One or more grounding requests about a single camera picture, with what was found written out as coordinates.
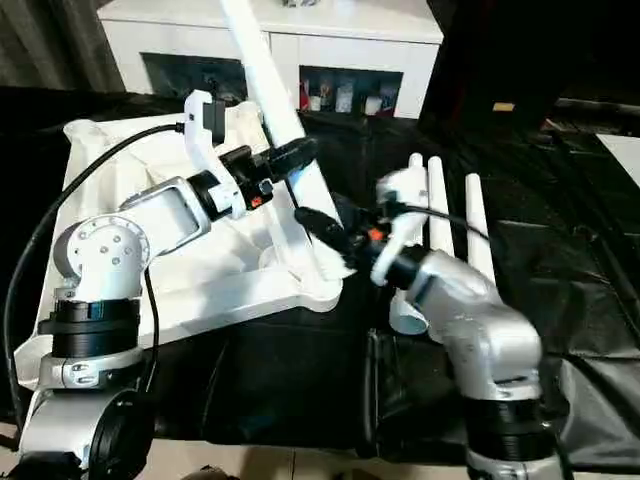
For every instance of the white plastic table leg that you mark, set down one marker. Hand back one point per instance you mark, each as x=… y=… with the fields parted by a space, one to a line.
x=416 y=162
x=272 y=85
x=439 y=210
x=477 y=220

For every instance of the white plastic table top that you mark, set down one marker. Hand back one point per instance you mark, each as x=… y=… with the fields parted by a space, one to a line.
x=240 y=300

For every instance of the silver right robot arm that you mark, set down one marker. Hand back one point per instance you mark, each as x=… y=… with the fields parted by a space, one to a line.
x=475 y=310

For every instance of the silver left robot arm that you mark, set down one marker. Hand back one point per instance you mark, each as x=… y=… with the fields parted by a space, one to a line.
x=105 y=260

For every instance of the small white cup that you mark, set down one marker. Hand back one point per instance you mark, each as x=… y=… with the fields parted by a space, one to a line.
x=373 y=106

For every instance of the white cabinet with glass doors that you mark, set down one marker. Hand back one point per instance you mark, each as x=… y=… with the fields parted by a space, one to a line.
x=350 y=50

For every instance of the black mat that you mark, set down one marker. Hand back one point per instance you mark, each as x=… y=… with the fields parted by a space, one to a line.
x=300 y=375

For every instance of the black object pile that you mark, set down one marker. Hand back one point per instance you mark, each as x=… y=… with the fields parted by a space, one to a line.
x=300 y=3

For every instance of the small tan label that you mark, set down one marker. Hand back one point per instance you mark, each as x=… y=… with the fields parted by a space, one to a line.
x=503 y=107

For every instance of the grey curtain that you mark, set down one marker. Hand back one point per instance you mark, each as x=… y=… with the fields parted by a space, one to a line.
x=50 y=40

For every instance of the black cabinet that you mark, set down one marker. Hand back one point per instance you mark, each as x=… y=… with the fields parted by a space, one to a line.
x=525 y=50

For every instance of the white flat board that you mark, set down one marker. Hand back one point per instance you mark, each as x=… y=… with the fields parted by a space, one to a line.
x=625 y=150

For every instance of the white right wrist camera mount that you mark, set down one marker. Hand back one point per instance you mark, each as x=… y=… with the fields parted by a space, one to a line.
x=400 y=185

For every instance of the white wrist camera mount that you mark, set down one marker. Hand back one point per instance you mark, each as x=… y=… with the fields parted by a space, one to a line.
x=195 y=135
x=400 y=185

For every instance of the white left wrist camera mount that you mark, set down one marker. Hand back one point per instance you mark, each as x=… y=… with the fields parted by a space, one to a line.
x=195 y=135

